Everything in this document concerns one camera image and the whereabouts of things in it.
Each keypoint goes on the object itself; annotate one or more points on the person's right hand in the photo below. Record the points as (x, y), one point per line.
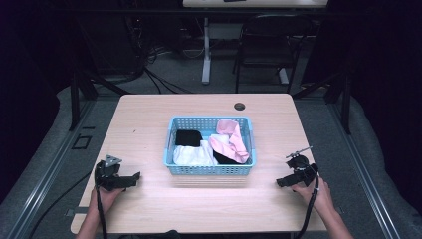
(320, 197)

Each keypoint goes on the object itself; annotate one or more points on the pink cloth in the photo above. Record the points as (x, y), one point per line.
(236, 146)

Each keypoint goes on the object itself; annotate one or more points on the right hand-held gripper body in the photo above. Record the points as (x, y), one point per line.
(303, 167)

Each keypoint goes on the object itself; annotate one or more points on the black cloth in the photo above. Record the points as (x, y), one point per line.
(187, 138)
(223, 159)

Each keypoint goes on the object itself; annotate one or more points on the person's dark clothing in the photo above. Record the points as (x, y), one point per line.
(149, 235)

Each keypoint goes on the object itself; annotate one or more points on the white cloth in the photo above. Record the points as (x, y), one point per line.
(192, 156)

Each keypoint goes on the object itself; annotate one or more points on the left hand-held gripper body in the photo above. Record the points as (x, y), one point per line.
(106, 174)

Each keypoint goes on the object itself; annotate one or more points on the black metal stand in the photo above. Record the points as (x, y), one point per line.
(74, 96)
(346, 99)

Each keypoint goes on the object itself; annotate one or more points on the person's left hand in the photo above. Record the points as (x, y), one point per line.
(104, 199)

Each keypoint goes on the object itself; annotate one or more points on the white table leg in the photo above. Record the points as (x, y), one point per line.
(206, 53)

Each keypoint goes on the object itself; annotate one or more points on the blue plastic basket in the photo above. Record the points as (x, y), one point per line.
(205, 170)

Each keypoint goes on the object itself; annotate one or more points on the black folding chair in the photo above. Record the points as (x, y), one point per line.
(272, 40)

